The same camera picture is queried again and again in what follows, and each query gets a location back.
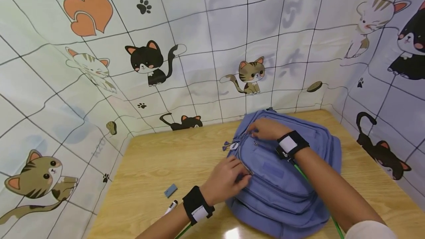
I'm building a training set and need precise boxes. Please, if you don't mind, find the black wrist band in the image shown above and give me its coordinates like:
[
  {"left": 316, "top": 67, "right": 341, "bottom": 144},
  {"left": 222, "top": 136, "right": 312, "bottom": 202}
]
[
  {"left": 182, "top": 186, "right": 215, "bottom": 226},
  {"left": 275, "top": 131, "right": 310, "bottom": 160}
]

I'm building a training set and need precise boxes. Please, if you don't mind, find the person's left hand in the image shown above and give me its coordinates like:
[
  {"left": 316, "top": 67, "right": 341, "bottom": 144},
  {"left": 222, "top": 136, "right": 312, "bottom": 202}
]
[{"left": 199, "top": 155, "right": 253, "bottom": 207}]

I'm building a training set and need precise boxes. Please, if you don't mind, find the white marker pen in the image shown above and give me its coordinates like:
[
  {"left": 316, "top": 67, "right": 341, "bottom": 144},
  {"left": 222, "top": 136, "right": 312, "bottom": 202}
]
[{"left": 164, "top": 200, "right": 179, "bottom": 216}]

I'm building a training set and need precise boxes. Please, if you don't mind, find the blue backpack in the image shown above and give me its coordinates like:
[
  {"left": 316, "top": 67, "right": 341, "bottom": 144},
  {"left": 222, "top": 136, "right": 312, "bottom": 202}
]
[{"left": 222, "top": 108, "right": 342, "bottom": 239}]

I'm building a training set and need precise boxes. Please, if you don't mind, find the person's right hand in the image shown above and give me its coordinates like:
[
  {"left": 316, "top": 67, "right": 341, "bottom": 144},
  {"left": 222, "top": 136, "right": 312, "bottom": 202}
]
[{"left": 247, "top": 117, "right": 294, "bottom": 142}]

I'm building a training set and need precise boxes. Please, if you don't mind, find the person's right forearm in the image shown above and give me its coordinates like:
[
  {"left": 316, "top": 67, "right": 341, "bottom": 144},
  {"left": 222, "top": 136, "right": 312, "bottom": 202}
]
[{"left": 294, "top": 147, "right": 397, "bottom": 239}]

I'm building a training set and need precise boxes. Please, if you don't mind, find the person's left forearm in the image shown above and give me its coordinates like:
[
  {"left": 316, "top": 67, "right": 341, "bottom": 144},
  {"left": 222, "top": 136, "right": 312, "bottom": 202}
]
[{"left": 135, "top": 205, "right": 200, "bottom": 239}]

